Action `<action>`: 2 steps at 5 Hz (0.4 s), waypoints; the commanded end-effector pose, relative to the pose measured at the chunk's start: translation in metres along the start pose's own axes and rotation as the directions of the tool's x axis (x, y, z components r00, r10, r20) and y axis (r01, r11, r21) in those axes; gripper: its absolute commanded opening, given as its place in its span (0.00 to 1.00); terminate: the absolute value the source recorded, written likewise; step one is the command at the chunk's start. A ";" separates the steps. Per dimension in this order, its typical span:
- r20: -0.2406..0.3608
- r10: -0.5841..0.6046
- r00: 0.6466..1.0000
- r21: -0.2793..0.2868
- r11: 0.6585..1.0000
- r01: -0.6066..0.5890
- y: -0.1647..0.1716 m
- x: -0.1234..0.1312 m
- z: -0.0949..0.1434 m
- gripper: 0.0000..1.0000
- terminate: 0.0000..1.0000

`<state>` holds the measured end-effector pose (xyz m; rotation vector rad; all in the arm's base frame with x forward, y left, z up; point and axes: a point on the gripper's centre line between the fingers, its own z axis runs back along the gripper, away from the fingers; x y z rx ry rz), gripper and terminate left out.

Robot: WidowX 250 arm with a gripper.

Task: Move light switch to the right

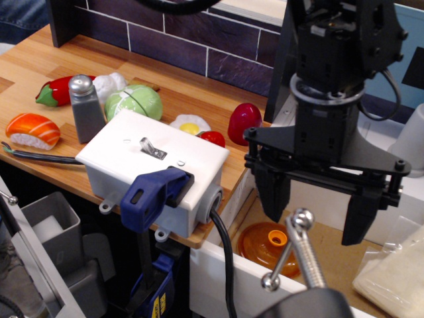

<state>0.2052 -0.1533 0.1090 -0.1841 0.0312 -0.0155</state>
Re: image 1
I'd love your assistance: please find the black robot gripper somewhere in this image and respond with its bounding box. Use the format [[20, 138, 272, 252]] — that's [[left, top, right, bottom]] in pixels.
[[243, 73, 413, 246]]

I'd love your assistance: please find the clear light switch toggle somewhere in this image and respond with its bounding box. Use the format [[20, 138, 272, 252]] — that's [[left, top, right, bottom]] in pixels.
[[139, 137, 167, 160]]

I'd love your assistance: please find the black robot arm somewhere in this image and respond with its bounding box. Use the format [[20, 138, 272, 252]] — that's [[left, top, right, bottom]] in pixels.
[[244, 1, 411, 246]]

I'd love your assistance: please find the white toy sink unit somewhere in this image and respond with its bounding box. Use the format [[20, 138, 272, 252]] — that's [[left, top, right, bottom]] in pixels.
[[189, 95, 424, 318]]

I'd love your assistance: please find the orange pot lid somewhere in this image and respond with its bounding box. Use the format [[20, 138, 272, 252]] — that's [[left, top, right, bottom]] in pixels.
[[237, 222, 288, 270]]

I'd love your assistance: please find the clear plastic bag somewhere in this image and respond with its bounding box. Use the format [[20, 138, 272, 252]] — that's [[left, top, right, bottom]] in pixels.
[[352, 217, 423, 317]]

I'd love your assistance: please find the grey plastic cup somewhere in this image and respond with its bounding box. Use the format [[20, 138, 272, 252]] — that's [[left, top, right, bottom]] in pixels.
[[388, 104, 424, 178]]

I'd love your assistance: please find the dark red toy fruit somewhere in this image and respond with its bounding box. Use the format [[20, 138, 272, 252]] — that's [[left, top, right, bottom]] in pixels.
[[227, 103, 262, 146]]

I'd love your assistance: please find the toy red strawberry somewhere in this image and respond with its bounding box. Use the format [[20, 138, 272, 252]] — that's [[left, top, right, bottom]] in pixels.
[[197, 131, 225, 148]]

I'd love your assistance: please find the toy fried egg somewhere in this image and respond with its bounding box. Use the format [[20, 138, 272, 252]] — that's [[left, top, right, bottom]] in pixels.
[[170, 114, 211, 135]]

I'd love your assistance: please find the light blue box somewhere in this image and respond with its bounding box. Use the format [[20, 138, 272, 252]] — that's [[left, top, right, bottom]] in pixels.
[[365, 4, 423, 109]]

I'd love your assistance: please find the blue bar clamp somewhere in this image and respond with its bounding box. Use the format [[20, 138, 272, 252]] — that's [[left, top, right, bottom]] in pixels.
[[120, 166, 194, 317]]

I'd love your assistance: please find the toy green cabbage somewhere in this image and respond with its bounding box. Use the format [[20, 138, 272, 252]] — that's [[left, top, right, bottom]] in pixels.
[[104, 85, 163, 121]]

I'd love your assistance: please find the toy white cauliflower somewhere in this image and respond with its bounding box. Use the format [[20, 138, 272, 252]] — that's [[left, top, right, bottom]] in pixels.
[[93, 72, 127, 104]]

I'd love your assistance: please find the grey salt shaker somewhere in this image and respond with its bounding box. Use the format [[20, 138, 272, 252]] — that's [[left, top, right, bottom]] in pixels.
[[68, 74, 106, 144]]

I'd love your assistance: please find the grey plastic bin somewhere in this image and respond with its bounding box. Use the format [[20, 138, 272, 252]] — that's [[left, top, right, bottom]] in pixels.
[[22, 191, 84, 276]]

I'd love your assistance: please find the toy red chili pepper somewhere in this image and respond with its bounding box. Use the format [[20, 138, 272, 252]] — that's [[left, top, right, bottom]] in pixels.
[[35, 75, 97, 107]]

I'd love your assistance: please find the toy salmon sushi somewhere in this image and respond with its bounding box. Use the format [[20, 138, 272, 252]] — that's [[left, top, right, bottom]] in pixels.
[[5, 113, 61, 150]]

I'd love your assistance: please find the metal clamp screw handle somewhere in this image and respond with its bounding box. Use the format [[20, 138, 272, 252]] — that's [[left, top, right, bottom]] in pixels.
[[261, 208, 327, 292]]

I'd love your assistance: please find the black power cable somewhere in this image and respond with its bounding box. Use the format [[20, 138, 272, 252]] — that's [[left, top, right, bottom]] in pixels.
[[209, 209, 238, 318]]

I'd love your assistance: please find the dark vertical post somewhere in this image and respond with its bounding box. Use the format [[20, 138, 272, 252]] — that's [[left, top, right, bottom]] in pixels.
[[264, 1, 297, 123]]

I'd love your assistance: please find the white electrical switch box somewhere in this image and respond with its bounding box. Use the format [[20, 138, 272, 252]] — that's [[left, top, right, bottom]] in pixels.
[[76, 109, 229, 238]]

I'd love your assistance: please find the frayed black cable end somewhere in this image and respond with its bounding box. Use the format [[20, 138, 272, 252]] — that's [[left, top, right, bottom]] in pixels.
[[1, 141, 85, 166]]

